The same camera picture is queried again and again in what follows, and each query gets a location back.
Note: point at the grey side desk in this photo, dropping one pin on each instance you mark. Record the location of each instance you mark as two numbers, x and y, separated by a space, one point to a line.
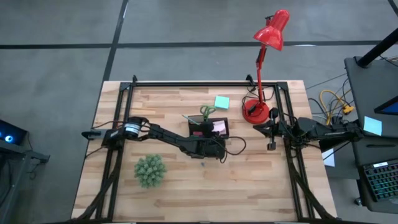
367 93

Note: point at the laptop with lit keyboard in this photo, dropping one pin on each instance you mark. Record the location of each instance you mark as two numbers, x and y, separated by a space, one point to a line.
382 182

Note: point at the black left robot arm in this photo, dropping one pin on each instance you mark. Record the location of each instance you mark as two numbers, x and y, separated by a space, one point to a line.
168 135

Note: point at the black monitor with blue screen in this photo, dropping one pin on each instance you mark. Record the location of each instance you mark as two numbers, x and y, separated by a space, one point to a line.
390 107

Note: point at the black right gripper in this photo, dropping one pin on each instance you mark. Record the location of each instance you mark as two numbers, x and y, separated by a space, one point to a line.
281 129

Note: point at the teal sticky note pad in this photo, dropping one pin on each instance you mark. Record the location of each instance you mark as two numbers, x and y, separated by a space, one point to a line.
222 102

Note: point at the white paper sheet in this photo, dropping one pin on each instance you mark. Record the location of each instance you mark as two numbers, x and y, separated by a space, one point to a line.
329 160

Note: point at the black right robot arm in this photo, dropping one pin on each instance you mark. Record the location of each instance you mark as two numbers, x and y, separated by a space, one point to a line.
329 132

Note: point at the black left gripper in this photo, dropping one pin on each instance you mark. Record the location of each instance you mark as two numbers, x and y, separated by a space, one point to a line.
213 147

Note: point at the red desk lamp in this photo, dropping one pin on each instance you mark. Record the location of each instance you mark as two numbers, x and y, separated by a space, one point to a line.
272 32

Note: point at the black mesh desk organizer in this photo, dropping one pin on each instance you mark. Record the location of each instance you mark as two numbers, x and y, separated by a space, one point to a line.
192 129

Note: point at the teal pen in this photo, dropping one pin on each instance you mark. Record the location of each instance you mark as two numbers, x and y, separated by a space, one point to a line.
189 119

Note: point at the black computer with blue light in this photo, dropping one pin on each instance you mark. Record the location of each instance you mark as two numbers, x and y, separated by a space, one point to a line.
14 132

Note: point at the grey metal stand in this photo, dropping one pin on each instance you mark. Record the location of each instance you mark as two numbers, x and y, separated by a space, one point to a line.
18 152

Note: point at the light blue sticky note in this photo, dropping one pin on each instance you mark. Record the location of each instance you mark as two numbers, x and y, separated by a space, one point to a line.
372 126

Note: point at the black clamp mount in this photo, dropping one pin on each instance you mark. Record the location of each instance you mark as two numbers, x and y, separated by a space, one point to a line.
249 79
134 79

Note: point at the black aluminium table frame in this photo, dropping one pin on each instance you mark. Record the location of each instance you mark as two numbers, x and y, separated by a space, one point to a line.
155 84

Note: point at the black monitor pole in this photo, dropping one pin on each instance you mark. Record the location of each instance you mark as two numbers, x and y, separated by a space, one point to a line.
376 49

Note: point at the green succulent in patterned pot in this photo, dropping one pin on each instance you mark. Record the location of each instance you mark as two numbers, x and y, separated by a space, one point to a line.
150 171

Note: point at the pink sticky note pad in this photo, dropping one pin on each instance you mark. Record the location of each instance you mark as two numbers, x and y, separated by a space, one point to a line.
221 126

